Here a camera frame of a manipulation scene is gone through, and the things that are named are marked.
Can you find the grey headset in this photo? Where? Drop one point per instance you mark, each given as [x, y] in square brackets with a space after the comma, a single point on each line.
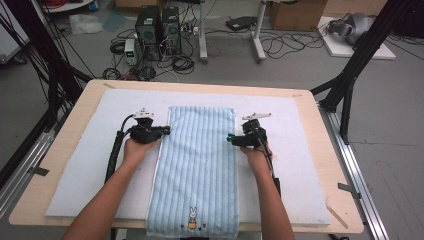
[353, 28]

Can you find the black tape piece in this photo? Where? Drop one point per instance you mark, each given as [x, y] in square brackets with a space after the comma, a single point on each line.
[39, 171]

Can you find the large black computer tower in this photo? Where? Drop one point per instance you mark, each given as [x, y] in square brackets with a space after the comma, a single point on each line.
[148, 33]

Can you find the aluminium rail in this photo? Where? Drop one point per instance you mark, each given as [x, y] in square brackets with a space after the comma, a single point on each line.
[30, 156]
[353, 166]

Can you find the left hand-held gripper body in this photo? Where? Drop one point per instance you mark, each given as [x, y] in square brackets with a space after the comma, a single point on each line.
[145, 133]

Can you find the black flat box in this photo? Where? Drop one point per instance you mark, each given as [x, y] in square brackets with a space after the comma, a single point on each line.
[240, 22]

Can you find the brown cardboard box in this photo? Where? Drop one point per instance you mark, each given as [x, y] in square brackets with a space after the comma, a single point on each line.
[296, 15]

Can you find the blue striped towel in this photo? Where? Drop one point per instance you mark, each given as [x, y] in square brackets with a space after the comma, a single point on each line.
[196, 166]

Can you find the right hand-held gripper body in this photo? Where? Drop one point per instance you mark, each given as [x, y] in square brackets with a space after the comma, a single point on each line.
[253, 138]

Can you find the white desk leg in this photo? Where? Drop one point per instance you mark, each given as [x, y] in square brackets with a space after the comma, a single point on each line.
[202, 33]
[258, 40]

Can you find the white grid mat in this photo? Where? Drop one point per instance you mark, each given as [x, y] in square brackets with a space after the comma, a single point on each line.
[206, 98]

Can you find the white power supply unit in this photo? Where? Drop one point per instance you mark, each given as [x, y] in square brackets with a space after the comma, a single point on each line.
[130, 51]

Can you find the white cabinet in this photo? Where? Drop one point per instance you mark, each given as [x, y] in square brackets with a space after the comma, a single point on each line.
[8, 40]

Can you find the black metal frame post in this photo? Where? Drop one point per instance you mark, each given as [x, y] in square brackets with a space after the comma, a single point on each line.
[41, 43]
[366, 50]

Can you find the grey tape piece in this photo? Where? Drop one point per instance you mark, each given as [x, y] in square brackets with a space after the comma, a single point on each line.
[348, 189]

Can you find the clear plastic bag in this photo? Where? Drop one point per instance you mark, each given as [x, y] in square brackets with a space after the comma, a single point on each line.
[85, 24]

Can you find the person's left hand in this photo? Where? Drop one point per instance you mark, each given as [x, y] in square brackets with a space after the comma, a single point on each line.
[135, 153]

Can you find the thin wooden strip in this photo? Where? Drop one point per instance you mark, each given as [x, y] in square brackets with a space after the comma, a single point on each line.
[336, 215]

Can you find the slim black computer tower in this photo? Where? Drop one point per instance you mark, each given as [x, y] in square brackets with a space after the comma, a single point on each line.
[171, 30]

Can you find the white floor board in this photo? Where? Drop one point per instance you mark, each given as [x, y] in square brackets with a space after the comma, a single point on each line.
[340, 50]

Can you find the person's right hand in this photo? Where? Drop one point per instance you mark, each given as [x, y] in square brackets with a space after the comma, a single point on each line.
[258, 160]

